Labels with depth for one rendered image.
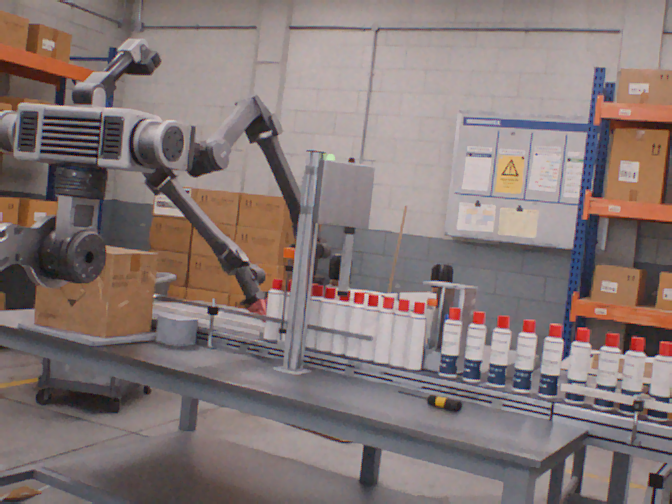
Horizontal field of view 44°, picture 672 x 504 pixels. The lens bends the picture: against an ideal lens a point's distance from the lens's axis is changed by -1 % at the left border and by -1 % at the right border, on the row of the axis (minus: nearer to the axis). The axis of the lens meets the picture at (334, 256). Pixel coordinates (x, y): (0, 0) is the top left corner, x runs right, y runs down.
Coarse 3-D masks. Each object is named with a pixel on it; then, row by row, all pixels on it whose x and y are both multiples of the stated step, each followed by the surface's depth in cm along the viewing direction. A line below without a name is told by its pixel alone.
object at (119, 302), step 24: (120, 264) 267; (144, 264) 279; (48, 288) 274; (72, 288) 270; (96, 288) 266; (120, 288) 269; (144, 288) 280; (48, 312) 274; (72, 312) 270; (96, 312) 266; (120, 312) 270; (144, 312) 282
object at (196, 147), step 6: (192, 126) 219; (192, 132) 219; (192, 138) 220; (192, 144) 220; (198, 144) 223; (192, 150) 220; (198, 150) 223; (204, 150) 226; (192, 156) 220; (198, 156) 224; (192, 162) 228; (168, 168) 222
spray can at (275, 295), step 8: (272, 280) 277; (280, 280) 277; (272, 288) 277; (280, 288) 277; (272, 296) 276; (280, 296) 276; (272, 304) 276; (280, 304) 276; (272, 312) 276; (280, 312) 277; (272, 328) 276; (264, 336) 278; (272, 336) 276
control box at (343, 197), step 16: (320, 160) 251; (320, 176) 250; (336, 176) 250; (352, 176) 252; (368, 176) 254; (320, 192) 249; (336, 192) 251; (352, 192) 253; (368, 192) 255; (320, 208) 249; (336, 208) 251; (352, 208) 253; (368, 208) 255; (336, 224) 252; (352, 224) 254; (368, 224) 256
